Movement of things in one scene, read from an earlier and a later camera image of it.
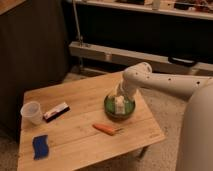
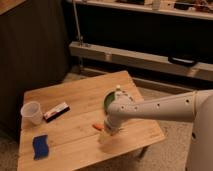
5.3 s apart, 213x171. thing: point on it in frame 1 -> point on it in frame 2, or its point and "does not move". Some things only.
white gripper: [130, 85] -> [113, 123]
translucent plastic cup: [31, 114] does not move
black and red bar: [56, 112] does not move
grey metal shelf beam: [130, 58] does not move
